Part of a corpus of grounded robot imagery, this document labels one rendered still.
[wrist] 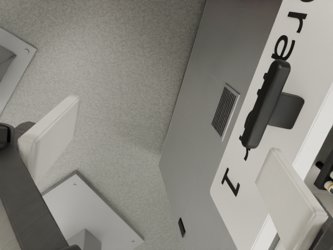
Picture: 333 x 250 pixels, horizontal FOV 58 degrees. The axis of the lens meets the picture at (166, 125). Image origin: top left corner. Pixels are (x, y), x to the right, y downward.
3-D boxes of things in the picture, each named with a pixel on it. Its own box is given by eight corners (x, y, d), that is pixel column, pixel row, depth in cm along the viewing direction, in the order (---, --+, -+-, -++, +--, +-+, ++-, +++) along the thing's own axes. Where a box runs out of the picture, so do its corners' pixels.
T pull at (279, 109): (238, 142, 26) (244, 150, 24) (271, 56, 23) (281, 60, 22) (273, 148, 27) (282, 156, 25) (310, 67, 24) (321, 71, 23)
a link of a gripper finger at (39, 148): (27, 199, 14) (11, 195, 14) (75, 137, 20) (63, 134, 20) (34, 142, 13) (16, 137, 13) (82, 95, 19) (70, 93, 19)
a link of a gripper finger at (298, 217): (315, 212, 14) (330, 216, 14) (270, 146, 20) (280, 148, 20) (288, 260, 15) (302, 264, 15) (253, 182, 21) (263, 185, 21)
